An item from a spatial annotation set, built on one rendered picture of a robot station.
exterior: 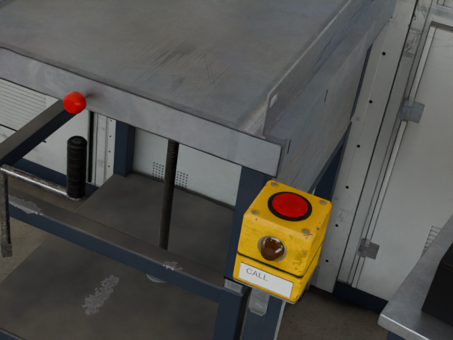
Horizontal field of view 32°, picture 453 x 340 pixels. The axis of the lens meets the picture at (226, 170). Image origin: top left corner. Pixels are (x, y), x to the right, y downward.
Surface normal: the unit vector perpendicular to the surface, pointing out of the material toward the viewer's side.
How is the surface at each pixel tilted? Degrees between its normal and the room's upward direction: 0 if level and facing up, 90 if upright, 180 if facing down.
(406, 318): 0
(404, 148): 90
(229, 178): 90
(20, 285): 0
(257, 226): 90
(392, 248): 90
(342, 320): 0
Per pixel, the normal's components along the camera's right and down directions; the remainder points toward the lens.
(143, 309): 0.13, -0.81
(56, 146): -0.40, 0.49
